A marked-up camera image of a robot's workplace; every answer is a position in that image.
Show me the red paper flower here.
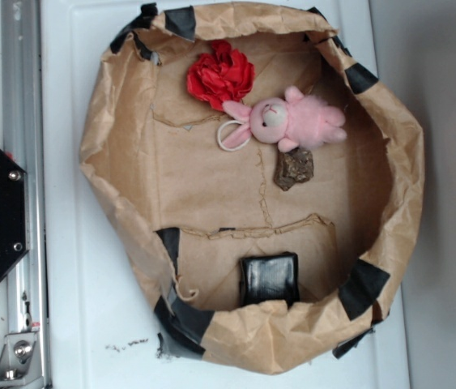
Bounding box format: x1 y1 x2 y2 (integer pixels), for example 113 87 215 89
186 40 255 111

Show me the brown rock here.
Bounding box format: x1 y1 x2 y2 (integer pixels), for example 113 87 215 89
274 147 314 191

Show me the aluminium rail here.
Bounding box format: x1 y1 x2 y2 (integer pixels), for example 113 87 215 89
1 1 52 388

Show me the black box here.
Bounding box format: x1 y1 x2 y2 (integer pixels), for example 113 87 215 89
240 252 300 306

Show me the pink plush bunny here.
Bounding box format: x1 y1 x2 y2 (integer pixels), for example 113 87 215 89
216 86 347 153

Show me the brown paper bag bin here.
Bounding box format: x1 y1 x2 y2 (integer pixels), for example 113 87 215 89
80 2 424 374

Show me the metal corner bracket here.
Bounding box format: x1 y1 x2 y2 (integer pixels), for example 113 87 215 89
0 332 40 387

